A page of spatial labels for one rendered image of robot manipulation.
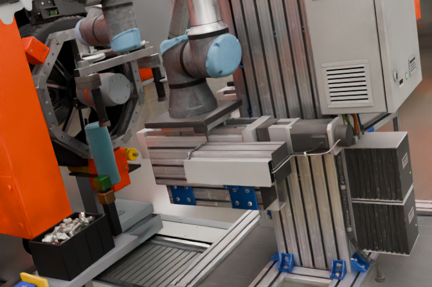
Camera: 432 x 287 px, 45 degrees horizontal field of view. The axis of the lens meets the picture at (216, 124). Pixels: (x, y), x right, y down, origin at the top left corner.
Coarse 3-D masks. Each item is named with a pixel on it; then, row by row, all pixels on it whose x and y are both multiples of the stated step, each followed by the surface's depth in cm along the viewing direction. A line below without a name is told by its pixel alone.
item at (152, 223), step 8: (152, 216) 258; (160, 216) 255; (136, 224) 249; (144, 224) 246; (152, 224) 251; (160, 224) 255; (128, 232) 245; (136, 232) 242; (144, 232) 246; (152, 232) 251; (144, 240) 246
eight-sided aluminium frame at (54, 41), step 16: (64, 32) 208; (48, 64) 204; (128, 64) 238; (48, 96) 203; (144, 96) 244; (48, 112) 203; (128, 112) 241; (48, 128) 204; (128, 128) 236; (64, 144) 210; (80, 144) 215; (112, 144) 228
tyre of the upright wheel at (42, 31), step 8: (72, 16) 222; (80, 16) 227; (40, 24) 212; (48, 24) 213; (56, 24) 215; (64, 24) 219; (72, 24) 222; (24, 32) 213; (32, 32) 208; (40, 32) 210; (48, 32) 212; (40, 40) 209; (32, 64) 206; (120, 64) 244; (56, 144) 215; (56, 152) 215; (64, 152) 218; (72, 152) 221; (64, 160) 218; (72, 160) 221; (80, 160) 225
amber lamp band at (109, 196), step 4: (108, 192) 167; (112, 192) 168; (100, 196) 167; (104, 196) 166; (108, 196) 167; (112, 196) 168; (100, 200) 168; (104, 200) 167; (108, 200) 167; (112, 200) 168; (104, 204) 167; (108, 204) 167
